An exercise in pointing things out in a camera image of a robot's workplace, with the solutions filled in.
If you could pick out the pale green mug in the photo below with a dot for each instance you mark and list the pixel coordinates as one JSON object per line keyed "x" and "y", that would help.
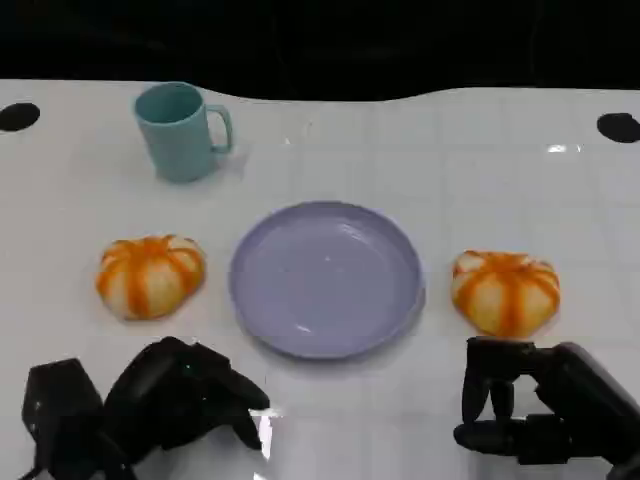
{"x": 177, "y": 145}

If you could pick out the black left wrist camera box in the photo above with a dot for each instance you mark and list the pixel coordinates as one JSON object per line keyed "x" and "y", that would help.
{"x": 57, "y": 400}

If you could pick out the black table grommet hole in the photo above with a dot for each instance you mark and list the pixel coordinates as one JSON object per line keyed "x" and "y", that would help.
{"x": 620, "y": 127}
{"x": 17, "y": 117}

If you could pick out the lilac plate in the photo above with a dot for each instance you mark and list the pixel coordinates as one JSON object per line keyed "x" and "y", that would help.
{"x": 325, "y": 280}

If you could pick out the orange and white bread roll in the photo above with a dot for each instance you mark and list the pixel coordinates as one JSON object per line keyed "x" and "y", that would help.
{"x": 150, "y": 277}
{"x": 505, "y": 295}

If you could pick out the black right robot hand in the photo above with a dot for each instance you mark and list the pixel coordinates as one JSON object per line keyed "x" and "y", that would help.
{"x": 585, "y": 395}

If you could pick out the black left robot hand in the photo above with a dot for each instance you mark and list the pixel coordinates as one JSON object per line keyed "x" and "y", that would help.
{"x": 160, "y": 395}

